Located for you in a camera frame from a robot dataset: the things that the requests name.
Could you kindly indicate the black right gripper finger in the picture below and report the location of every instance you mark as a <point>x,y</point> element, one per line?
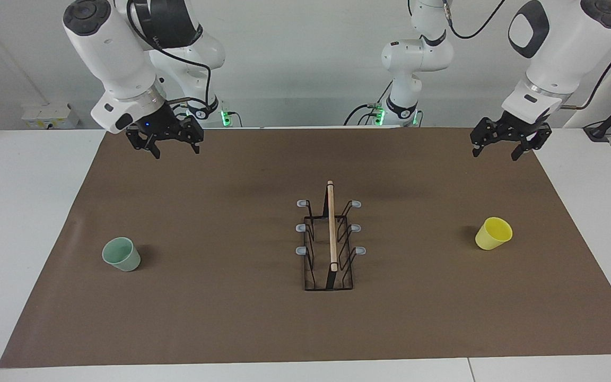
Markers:
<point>194,132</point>
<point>143,142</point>

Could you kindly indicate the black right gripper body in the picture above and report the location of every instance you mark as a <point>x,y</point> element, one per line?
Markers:
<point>157,124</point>

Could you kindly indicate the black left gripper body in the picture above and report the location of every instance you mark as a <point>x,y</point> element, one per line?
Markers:
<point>517,126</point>

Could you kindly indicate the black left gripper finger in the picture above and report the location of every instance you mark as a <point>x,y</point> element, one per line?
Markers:
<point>536,139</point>
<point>487,132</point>

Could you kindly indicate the yellow plastic cup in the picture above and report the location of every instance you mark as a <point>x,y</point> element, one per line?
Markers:
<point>491,236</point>

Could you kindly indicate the light green plastic cup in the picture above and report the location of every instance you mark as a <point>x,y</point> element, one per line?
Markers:
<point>124,257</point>

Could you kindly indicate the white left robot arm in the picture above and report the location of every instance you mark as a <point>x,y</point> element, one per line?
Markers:
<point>565,53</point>

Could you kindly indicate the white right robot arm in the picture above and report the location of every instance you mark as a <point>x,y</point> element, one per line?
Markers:
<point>109,53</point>

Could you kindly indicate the brown table mat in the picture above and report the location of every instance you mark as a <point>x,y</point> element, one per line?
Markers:
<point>178,292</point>

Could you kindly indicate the white wall socket box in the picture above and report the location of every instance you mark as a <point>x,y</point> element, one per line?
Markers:
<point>51,116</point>

